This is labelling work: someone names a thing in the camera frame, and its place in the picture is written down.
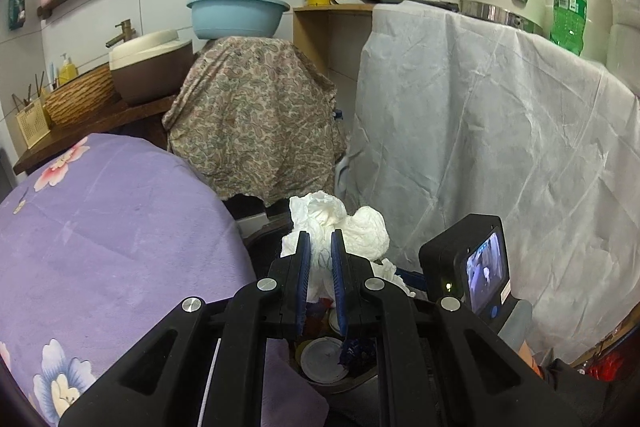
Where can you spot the wicker basket basin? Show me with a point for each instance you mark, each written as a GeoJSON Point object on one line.
{"type": "Point", "coordinates": [82, 99]}

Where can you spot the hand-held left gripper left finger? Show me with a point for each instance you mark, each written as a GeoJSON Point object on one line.
{"type": "Point", "coordinates": [302, 287]}

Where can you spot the light wooden cabinet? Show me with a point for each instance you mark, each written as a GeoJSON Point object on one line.
{"type": "Point", "coordinates": [320, 42]}

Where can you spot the blue snack wrapper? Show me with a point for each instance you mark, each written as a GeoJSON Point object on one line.
{"type": "Point", "coordinates": [357, 352]}

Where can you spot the paisley cloth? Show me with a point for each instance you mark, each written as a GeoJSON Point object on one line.
{"type": "Point", "coordinates": [250, 122]}

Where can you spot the bronze faucet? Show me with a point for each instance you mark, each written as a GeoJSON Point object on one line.
{"type": "Point", "coordinates": [122, 32]}

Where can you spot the purple floral tablecloth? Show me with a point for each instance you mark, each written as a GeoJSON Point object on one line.
{"type": "Point", "coordinates": [125, 247]}

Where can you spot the brown white rice cooker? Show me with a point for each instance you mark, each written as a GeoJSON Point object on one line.
{"type": "Point", "coordinates": [150, 72]}

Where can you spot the beige chopstick holder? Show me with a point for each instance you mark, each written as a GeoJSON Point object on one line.
{"type": "Point", "coordinates": [32, 127]}

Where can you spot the black trash bin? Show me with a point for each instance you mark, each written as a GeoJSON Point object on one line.
{"type": "Point", "coordinates": [257, 257]}

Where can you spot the green plastic bottle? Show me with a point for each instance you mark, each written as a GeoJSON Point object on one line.
{"type": "Point", "coordinates": [567, 12]}

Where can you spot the dark wooden counter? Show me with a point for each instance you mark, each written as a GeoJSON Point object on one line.
{"type": "Point", "coordinates": [100, 132]}

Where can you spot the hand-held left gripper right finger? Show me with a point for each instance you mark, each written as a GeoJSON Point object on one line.
{"type": "Point", "coordinates": [339, 292]}

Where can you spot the white tissue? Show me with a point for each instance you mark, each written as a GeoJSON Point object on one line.
{"type": "Point", "coordinates": [370, 232]}
{"type": "Point", "coordinates": [320, 217]}

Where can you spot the bunch of chopsticks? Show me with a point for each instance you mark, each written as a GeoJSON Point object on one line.
{"type": "Point", "coordinates": [30, 92]}

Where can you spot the yellow soap bottle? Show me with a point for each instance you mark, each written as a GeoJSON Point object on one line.
{"type": "Point", "coordinates": [67, 72]}

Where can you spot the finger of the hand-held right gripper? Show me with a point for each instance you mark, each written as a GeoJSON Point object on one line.
{"type": "Point", "coordinates": [412, 279]}

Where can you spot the person's right hand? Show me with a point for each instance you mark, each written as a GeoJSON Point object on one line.
{"type": "Point", "coordinates": [531, 354]}

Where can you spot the light blue basin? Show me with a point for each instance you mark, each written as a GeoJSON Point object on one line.
{"type": "Point", "coordinates": [235, 17]}

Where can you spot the green packet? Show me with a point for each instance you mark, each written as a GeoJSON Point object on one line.
{"type": "Point", "coordinates": [16, 9]}

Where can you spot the white cover cloth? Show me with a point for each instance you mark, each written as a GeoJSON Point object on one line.
{"type": "Point", "coordinates": [475, 132]}

